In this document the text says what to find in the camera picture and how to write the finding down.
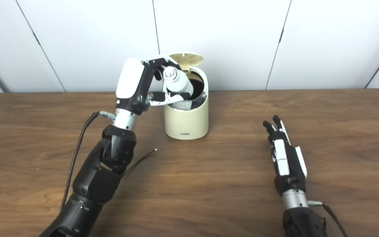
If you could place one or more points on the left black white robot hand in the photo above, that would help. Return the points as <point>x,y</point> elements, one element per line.
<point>129,79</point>

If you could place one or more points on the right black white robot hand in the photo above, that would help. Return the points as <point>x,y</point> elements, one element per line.
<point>281,161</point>

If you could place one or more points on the small white plastic bottle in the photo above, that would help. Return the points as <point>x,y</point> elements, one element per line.
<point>180,84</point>

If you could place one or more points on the round cream bin lid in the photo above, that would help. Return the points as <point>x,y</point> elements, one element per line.
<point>187,59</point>

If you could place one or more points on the cream-colored bin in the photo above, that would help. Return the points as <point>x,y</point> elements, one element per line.
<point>186,123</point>

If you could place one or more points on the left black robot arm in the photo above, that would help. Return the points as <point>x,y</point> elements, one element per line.
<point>100,177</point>

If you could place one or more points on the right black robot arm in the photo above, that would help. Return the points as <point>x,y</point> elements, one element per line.
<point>299,219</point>

